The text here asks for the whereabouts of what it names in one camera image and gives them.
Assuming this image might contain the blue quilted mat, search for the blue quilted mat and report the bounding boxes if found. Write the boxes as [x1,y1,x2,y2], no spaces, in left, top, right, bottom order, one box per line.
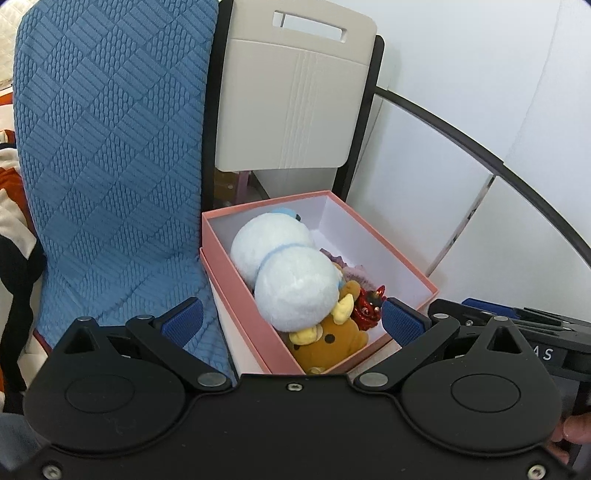
[14,0,237,385]

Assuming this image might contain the person's right hand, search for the person's right hand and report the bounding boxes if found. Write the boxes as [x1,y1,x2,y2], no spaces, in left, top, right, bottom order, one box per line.
[551,412,591,446]

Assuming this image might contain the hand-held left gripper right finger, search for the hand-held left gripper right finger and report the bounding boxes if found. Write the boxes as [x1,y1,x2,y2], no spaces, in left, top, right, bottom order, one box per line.
[353,297,541,393]

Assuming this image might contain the pink cardboard box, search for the pink cardboard box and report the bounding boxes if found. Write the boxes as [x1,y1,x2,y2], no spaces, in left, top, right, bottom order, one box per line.
[199,189,440,376]

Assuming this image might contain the orange white black printed blanket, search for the orange white black printed blanket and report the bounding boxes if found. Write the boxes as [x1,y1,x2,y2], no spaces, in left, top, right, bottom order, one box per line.
[0,90,52,398]

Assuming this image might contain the light blue white plush toy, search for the light blue white plush toy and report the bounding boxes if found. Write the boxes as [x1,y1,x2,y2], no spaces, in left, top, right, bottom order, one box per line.
[229,207,345,332]

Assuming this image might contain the pink plastic stool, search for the pink plastic stool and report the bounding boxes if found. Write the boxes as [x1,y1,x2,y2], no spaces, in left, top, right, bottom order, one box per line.
[214,170,269,209]

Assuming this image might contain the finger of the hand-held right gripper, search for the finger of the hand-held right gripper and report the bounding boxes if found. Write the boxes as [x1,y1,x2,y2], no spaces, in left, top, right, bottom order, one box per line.
[429,298,498,326]
[461,297,527,319]

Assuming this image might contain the grey cloth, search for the grey cloth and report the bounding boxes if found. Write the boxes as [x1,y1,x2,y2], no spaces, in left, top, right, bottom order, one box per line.
[0,412,43,464]

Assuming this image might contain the purple organza sachet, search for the purple organza sachet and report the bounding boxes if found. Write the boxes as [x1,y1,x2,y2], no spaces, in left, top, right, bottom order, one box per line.
[318,248,370,282]

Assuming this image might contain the beige folding chair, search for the beige folding chair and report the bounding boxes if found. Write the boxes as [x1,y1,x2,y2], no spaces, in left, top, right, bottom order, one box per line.
[203,0,386,214]

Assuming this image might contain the brown bear plush toy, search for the brown bear plush toy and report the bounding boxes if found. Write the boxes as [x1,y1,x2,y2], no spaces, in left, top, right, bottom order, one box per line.
[287,279,370,376]

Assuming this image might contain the white quilted cloth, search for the white quilted cloth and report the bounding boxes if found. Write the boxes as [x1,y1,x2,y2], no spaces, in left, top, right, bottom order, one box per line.
[0,0,29,89]

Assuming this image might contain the black curved bar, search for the black curved bar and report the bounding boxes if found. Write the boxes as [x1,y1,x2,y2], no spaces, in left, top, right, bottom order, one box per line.
[372,85,591,269]

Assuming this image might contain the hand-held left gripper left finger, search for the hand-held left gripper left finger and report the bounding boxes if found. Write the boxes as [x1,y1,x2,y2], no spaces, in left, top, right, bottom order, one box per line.
[52,296,233,393]

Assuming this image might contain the red figurine toy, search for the red figurine toy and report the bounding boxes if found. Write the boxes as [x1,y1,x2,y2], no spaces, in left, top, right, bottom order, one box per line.
[353,285,388,332]

